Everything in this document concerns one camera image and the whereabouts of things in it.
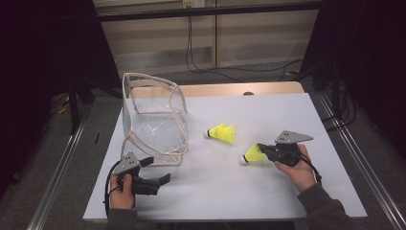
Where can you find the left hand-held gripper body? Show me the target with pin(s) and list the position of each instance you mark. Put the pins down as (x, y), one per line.
(127, 164)

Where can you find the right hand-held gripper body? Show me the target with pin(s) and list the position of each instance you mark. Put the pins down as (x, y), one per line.
(290, 153)

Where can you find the yellow plastic shuttlecock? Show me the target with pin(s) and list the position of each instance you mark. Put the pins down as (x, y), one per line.
(217, 131)
(253, 155)
(231, 135)

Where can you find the clear plastic bag beige trim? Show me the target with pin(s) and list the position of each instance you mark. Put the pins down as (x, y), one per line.
(153, 134)

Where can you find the person's right hand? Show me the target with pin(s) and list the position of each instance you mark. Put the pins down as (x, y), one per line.
(303, 175)

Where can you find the person's left hand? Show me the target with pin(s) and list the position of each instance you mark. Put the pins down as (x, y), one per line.
(123, 198)

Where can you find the small black pen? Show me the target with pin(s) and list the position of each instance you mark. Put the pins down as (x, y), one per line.
(97, 138)

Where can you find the dark round table grommet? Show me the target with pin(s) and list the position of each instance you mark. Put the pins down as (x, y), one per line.
(248, 93)

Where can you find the black metal stand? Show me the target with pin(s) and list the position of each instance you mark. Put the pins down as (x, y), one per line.
(74, 105)

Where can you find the black curtain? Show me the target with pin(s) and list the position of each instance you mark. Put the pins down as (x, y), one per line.
(376, 64)
(32, 64)

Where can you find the black metal bar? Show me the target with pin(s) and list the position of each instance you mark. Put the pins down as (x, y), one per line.
(191, 12)

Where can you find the aluminium floor rail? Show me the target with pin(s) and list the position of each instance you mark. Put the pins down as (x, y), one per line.
(53, 188)
(360, 159)

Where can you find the white wall socket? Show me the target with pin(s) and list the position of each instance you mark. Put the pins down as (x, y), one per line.
(193, 3)

